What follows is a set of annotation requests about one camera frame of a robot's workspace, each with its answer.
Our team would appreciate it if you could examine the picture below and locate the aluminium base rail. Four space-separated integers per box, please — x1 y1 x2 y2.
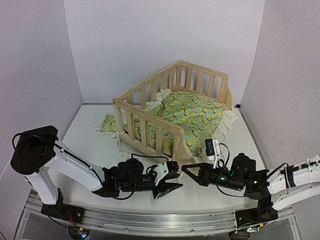
14 192 301 240

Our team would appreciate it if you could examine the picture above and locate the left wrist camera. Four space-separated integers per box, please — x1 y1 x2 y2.
150 162 170 187

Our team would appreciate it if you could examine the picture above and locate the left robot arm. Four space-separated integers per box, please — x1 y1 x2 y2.
10 125 183 219

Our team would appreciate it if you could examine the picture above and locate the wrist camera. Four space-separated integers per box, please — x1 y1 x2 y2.
150 162 170 187
204 139 225 169

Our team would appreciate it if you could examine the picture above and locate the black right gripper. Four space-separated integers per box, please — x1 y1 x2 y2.
182 163 245 192

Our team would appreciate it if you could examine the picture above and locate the lemon print bed cushion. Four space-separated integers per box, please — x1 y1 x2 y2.
144 88 238 157

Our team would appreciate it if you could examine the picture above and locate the wooden pet bed frame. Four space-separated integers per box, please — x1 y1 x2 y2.
112 60 234 163

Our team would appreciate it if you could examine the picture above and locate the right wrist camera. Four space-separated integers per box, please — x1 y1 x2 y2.
204 139 225 169

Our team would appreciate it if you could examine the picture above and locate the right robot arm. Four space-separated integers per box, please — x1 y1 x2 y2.
181 153 320 229

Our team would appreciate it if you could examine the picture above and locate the small lemon print pillow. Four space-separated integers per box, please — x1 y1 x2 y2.
95 114 117 138

